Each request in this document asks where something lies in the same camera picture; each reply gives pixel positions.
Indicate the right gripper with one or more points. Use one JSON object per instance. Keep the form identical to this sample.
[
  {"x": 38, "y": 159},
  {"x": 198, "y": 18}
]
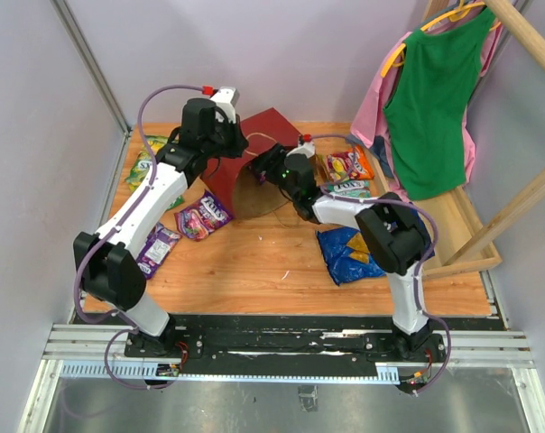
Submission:
[{"x": 277, "y": 154}]

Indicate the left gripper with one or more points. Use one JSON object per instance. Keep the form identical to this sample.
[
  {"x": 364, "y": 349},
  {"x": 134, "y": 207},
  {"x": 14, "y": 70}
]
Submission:
[{"x": 240, "y": 142}]

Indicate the red brown paper bag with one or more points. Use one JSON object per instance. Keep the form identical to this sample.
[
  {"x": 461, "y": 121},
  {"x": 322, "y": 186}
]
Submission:
[{"x": 230, "y": 179}]

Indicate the green Fox's candy packet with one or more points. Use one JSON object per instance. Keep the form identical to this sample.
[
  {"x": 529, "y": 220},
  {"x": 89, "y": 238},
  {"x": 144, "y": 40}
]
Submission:
[{"x": 156, "y": 142}]

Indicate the orange Fox's fruits packet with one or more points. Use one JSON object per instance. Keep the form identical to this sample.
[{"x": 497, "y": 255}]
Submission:
[{"x": 349, "y": 165}]

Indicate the teal candy packet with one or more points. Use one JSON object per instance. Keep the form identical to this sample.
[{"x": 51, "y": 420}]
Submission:
[{"x": 351, "y": 189}]

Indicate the red snack packet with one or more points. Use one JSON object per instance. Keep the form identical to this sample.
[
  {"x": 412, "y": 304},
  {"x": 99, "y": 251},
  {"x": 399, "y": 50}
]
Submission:
[{"x": 203, "y": 217}]

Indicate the pink shirt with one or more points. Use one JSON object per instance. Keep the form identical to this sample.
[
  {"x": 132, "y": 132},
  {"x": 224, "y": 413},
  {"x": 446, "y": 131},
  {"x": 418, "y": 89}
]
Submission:
[{"x": 370, "y": 120}]

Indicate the purple snack packet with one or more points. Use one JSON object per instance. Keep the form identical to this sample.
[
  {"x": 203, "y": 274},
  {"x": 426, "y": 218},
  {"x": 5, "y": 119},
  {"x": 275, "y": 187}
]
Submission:
[{"x": 158, "y": 245}]

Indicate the blue Doritos chips packet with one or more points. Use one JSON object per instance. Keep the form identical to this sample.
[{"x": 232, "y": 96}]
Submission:
[{"x": 349, "y": 257}]

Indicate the green tank top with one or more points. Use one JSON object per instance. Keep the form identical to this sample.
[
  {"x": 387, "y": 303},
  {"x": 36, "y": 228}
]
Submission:
[{"x": 427, "y": 107}]

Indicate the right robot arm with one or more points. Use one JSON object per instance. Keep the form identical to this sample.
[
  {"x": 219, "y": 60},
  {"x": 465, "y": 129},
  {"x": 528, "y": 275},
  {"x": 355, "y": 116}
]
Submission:
[{"x": 411, "y": 322}]

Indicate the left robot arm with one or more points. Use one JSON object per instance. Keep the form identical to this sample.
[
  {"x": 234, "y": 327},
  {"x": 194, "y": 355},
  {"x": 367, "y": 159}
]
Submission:
[{"x": 106, "y": 261}]

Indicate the blue grey shirt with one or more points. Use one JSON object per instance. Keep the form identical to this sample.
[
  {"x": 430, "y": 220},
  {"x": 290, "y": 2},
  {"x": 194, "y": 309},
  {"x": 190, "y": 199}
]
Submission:
[{"x": 377, "y": 149}]

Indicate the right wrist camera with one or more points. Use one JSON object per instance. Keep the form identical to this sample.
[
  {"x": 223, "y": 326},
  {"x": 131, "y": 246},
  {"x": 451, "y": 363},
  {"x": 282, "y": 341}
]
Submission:
[{"x": 308, "y": 149}]

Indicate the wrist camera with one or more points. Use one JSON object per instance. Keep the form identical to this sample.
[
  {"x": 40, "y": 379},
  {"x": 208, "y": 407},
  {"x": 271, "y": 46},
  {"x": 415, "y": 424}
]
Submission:
[
  {"x": 308, "y": 149},
  {"x": 225, "y": 99}
]

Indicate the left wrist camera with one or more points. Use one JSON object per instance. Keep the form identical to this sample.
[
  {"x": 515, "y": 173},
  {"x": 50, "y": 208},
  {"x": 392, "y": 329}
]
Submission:
[{"x": 225, "y": 99}]

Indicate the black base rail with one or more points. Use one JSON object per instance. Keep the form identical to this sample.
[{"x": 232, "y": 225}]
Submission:
[{"x": 296, "y": 344}]

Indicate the aluminium corner post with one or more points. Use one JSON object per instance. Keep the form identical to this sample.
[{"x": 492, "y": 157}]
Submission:
[{"x": 80, "y": 42}]

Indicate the wooden clothes rack frame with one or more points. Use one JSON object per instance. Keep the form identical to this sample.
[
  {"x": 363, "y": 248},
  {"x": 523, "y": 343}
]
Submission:
[{"x": 507, "y": 120}]

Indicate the white cable duct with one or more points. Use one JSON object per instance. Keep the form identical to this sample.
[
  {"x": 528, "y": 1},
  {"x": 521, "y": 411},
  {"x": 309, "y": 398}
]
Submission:
[{"x": 158, "y": 372}]

